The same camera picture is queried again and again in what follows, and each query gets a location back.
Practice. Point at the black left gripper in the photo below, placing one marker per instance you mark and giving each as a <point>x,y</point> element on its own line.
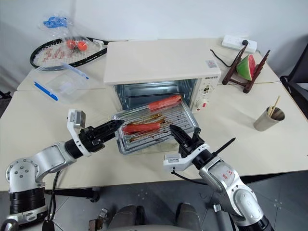
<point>90,139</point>

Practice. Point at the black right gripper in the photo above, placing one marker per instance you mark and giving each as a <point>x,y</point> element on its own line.
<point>191,150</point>

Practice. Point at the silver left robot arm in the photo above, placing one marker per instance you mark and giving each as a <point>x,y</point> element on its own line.
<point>45,156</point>

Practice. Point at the ribbed metal baking tray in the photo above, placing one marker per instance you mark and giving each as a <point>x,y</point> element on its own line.
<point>173,120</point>

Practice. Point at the glass toaster oven door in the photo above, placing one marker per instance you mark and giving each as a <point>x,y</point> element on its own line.
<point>163,147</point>

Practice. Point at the red sausage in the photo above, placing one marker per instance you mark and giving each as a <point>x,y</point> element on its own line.
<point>142,128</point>
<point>164,102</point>

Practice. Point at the white oven timer knob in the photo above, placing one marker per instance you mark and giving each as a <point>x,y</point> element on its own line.
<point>201,104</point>

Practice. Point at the white toaster oven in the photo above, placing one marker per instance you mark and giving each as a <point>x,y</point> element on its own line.
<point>154,60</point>

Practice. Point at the black pointed strip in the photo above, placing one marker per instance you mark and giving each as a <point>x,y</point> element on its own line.
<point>225,145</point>

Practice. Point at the clear container with blue clips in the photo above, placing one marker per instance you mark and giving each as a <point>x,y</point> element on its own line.
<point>62,86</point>

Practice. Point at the black table foot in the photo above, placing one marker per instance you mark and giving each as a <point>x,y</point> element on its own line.
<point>79,193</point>

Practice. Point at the dark wooden stand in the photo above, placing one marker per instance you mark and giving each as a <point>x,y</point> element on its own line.
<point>232,72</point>

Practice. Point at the beige metal cup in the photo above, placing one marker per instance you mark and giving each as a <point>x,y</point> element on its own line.
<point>267,122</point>

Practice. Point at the dark rounded shape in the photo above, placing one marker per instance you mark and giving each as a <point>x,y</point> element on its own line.
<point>188,216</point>

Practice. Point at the orange toy tomato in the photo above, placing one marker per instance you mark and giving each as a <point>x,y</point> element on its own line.
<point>82,45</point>
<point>71,44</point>

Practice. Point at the toy watermelon slice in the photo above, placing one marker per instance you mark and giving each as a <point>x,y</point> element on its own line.
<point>245,68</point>

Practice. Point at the black tennis racket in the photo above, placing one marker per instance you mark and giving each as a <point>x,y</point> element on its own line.
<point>60,54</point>

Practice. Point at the wooden stick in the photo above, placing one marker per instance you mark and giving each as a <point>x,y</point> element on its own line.
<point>275,106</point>

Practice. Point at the white power strip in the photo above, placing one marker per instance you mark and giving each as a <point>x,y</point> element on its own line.
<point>234,42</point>

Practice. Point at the clear plastic bag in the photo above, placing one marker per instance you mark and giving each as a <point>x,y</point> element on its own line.
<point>60,33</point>

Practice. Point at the black object at edge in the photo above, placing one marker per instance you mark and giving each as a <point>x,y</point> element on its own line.
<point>4,94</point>

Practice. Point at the blue plastic bag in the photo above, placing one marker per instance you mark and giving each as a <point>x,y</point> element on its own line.
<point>54,22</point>

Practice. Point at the black chair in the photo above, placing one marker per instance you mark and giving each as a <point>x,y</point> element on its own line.
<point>297,79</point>

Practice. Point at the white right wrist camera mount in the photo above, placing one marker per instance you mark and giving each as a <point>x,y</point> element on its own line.
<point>175,162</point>

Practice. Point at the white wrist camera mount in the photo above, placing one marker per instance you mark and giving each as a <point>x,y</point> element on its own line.
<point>77,120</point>
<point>175,162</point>

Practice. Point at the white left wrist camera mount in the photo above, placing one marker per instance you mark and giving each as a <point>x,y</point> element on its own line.
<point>77,120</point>

